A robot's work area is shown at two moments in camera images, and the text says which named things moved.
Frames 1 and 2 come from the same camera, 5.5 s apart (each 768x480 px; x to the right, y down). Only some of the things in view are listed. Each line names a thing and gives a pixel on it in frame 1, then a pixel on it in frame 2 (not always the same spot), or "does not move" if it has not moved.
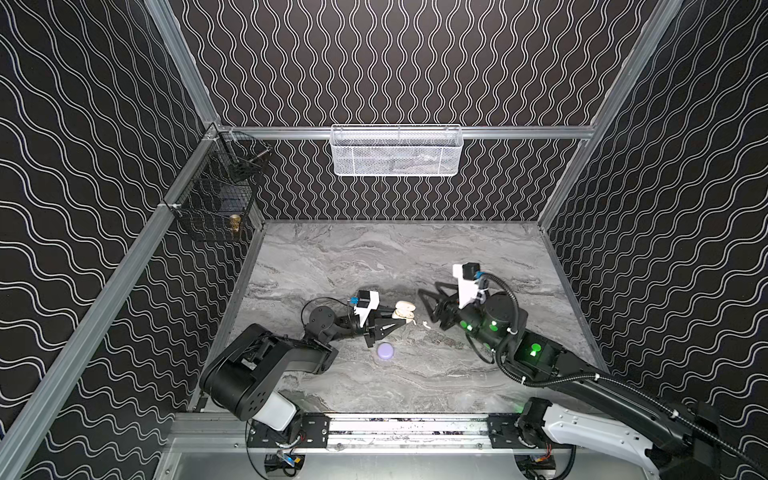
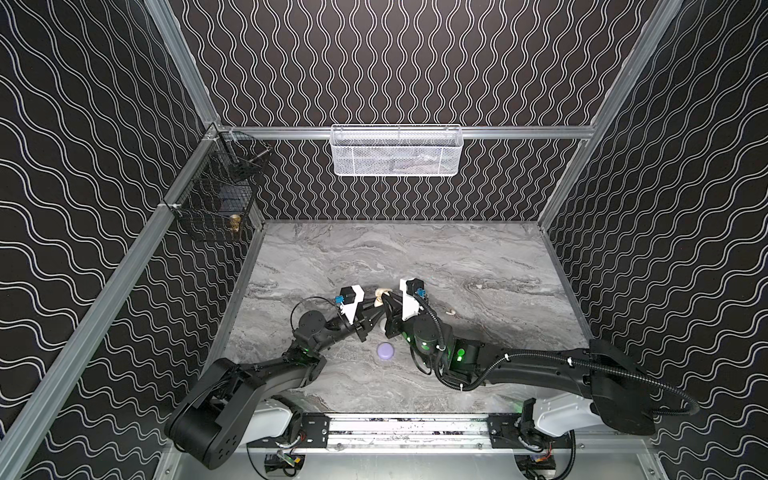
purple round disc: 385,350 does not move
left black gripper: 368,327 does not move
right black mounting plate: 503,432 does not move
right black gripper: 450,311 → 398,318
